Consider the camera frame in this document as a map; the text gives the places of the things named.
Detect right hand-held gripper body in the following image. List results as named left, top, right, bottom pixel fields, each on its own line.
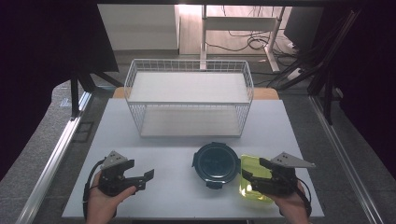
left=251, top=151, right=316, bottom=196

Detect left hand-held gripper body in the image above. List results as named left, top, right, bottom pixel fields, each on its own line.
left=98, top=150, right=138, bottom=197

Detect clear container with green lid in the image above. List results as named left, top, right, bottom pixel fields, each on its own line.
left=238, top=154, right=276, bottom=205

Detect dark round lid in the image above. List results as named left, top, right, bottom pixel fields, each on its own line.
left=191, top=142, right=242, bottom=189

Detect white two-tier wire rack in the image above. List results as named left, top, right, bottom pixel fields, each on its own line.
left=123, top=59, right=255, bottom=138

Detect person's left hand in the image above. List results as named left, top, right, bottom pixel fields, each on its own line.
left=87, top=172, right=137, bottom=224

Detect person's right hand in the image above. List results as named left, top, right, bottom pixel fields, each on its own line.
left=270, top=183, right=311, bottom=224

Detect wooden table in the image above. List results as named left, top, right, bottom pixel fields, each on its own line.
left=111, top=87, right=280, bottom=101

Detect black tripod stand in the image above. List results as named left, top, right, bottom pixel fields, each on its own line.
left=69, top=69, right=124, bottom=121

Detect black metal stand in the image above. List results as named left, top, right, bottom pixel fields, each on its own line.
left=266, top=8, right=362, bottom=126

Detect black curtain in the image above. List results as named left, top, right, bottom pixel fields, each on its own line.
left=321, top=0, right=396, bottom=180
left=0, top=0, right=120, bottom=182

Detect white cabinet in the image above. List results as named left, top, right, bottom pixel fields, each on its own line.
left=97, top=4, right=181, bottom=51

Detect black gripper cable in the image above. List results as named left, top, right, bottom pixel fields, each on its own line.
left=294, top=176, right=313, bottom=217
left=82, top=158, right=106, bottom=220

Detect aluminium rail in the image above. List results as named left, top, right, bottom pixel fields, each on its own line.
left=308, top=94, right=386, bottom=224
left=14, top=91, right=93, bottom=224

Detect black floor cables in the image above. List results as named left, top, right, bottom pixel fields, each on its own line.
left=205, top=5, right=302, bottom=59

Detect white desk frame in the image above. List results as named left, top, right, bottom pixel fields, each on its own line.
left=200, top=4, right=287, bottom=74

